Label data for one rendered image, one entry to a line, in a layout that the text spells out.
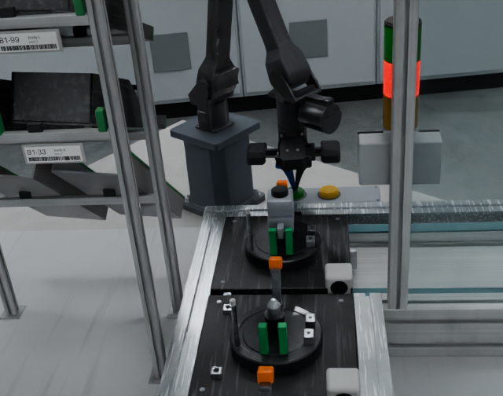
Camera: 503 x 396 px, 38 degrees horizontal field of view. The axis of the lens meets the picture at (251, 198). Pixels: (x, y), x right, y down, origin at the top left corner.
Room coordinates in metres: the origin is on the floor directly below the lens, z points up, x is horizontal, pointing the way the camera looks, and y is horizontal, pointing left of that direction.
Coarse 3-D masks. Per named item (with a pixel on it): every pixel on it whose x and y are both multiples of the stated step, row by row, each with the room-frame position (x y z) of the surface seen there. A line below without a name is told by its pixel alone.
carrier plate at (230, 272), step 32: (224, 224) 1.21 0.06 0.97; (256, 224) 1.20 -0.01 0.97; (320, 224) 1.18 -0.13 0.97; (224, 256) 1.10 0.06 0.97; (320, 256) 1.07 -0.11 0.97; (224, 288) 1.00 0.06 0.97; (256, 288) 0.99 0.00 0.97; (288, 288) 0.98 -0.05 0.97; (320, 288) 0.98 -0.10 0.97; (352, 288) 0.97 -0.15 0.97
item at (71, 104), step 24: (24, 72) 1.01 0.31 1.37; (48, 72) 1.00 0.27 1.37; (24, 96) 1.00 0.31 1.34; (48, 96) 0.99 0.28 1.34; (72, 96) 0.98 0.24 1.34; (96, 96) 0.98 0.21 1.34; (24, 120) 0.99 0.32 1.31; (48, 120) 0.97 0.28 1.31; (72, 120) 0.96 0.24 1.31; (96, 120) 0.97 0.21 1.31
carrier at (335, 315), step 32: (224, 320) 0.91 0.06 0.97; (256, 320) 0.88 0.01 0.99; (288, 320) 0.88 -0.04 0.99; (320, 320) 0.89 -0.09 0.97; (352, 320) 0.89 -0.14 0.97; (224, 352) 0.84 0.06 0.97; (256, 352) 0.81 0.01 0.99; (288, 352) 0.80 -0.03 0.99; (320, 352) 0.82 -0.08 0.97; (352, 352) 0.81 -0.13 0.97; (192, 384) 0.78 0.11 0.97; (224, 384) 0.77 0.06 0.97; (256, 384) 0.76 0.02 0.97; (288, 384) 0.76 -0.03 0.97; (320, 384) 0.75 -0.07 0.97; (352, 384) 0.73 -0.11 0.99
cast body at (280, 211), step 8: (272, 192) 1.10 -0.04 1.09; (280, 192) 1.09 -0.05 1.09; (288, 192) 1.10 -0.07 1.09; (272, 200) 1.08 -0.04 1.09; (280, 200) 1.08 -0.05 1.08; (288, 200) 1.08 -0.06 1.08; (272, 208) 1.08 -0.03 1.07; (280, 208) 1.08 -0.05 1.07; (288, 208) 1.08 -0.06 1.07; (272, 216) 1.08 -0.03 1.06; (280, 216) 1.08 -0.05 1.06; (288, 216) 1.07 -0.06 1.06; (272, 224) 1.07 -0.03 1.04; (280, 224) 1.07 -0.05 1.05; (288, 224) 1.07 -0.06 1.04; (280, 232) 1.05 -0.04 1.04
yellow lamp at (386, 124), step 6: (384, 96) 0.96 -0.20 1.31; (384, 102) 0.96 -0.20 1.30; (390, 102) 0.95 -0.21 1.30; (384, 108) 0.96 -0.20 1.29; (390, 108) 0.95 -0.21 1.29; (384, 114) 0.96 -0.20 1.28; (390, 114) 0.95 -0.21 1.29; (384, 120) 0.96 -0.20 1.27; (390, 120) 0.95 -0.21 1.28; (384, 126) 0.96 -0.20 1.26; (390, 126) 0.95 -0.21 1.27
